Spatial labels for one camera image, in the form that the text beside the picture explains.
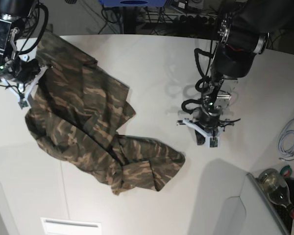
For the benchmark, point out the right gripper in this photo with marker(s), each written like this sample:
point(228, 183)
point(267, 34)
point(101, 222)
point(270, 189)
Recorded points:
point(23, 72)

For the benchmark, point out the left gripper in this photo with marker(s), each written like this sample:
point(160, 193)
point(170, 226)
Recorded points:
point(208, 123)

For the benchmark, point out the camouflage t-shirt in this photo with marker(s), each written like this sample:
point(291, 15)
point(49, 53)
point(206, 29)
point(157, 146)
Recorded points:
point(76, 113)

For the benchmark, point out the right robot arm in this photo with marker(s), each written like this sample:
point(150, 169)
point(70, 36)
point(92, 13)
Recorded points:
point(13, 17)

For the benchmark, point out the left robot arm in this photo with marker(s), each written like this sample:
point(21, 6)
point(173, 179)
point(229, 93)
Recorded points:
point(243, 33)

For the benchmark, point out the clear glass bottle red cap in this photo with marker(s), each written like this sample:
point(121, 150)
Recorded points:
point(276, 189)

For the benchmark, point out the green tape roll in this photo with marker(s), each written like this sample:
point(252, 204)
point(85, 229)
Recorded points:
point(286, 171)

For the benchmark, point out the black power strip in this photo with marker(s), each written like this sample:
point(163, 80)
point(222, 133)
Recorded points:
point(197, 19)

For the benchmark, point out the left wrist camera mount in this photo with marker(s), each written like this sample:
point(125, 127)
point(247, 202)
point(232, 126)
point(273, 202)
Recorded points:
point(211, 137)

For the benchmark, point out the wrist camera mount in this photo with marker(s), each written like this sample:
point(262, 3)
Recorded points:
point(23, 92)
point(211, 137)

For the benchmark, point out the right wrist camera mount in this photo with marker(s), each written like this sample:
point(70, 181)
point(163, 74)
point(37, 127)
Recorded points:
point(23, 92)

